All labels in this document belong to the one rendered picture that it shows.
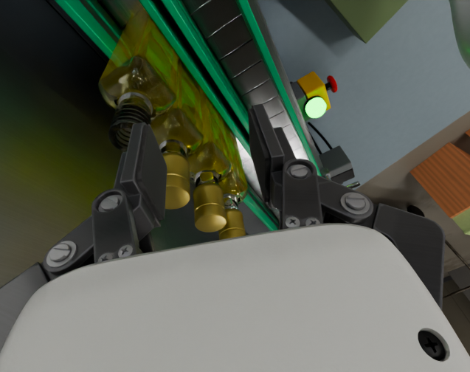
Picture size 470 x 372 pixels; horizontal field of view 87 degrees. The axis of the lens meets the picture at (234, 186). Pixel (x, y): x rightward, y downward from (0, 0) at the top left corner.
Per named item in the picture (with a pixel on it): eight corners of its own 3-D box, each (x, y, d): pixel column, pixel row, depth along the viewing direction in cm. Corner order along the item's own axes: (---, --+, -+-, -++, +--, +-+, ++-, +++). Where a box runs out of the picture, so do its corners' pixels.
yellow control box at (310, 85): (285, 85, 60) (294, 100, 55) (314, 68, 58) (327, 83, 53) (294, 106, 65) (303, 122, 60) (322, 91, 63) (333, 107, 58)
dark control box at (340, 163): (314, 155, 79) (325, 173, 74) (339, 143, 77) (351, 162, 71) (320, 170, 85) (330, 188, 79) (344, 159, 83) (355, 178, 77)
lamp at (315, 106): (301, 102, 56) (305, 109, 54) (320, 91, 54) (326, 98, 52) (307, 116, 59) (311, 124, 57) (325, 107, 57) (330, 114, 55)
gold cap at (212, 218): (186, 191, 28) (187, 223, 26) (212, 178, 27) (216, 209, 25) (204, 206, 31) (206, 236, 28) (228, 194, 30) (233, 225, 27)
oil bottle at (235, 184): (193, 114, 48) (198, 200, 34) (218, 100, 46) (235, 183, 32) (209, 134, 52) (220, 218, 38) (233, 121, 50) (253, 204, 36)
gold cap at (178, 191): (146, 162, 24) (141, 196, 22) (175, 146, 24) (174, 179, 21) (170, 182, 27) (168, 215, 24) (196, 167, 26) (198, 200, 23)
